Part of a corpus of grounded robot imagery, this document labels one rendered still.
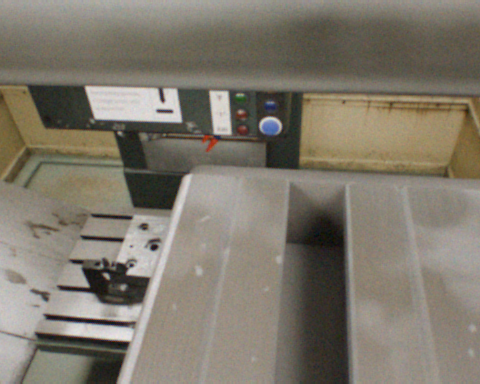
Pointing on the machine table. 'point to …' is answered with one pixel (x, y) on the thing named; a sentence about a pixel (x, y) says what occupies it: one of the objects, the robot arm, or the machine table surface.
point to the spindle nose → (141, 136)
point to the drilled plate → (141, 249)
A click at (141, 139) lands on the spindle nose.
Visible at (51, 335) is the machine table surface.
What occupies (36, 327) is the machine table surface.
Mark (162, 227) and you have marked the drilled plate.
